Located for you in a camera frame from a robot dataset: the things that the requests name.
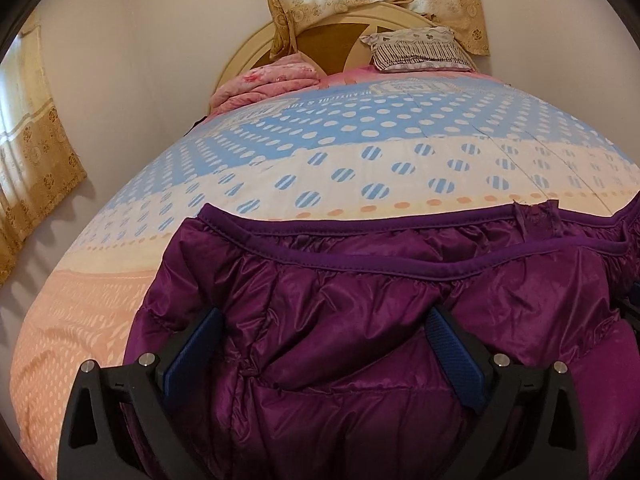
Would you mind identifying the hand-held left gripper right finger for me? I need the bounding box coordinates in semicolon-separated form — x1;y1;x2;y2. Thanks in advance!
425;306;587;480

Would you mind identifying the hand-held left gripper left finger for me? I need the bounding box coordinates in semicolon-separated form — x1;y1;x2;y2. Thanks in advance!
56;306;224;480

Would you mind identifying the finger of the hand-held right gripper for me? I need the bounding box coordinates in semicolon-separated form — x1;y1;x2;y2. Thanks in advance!
619;280;640;345

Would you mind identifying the purple hooded puffer jacket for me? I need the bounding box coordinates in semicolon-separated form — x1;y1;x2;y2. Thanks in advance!
122;200;640;480

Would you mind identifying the polka dot bed sheet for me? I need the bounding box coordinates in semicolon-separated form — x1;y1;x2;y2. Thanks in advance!
10;67;640;480

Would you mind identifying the yellow floral side curtain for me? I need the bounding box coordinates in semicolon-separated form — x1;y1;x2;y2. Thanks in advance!
0;25;88;288

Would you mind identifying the pink folded blanket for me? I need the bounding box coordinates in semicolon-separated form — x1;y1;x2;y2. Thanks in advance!
209;55;323;116

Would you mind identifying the striped heart print pillow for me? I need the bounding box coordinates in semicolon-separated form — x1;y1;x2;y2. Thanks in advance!
360;26;473;72

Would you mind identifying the cream wooden headboard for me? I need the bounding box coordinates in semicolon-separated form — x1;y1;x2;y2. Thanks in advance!
215;2;481;96

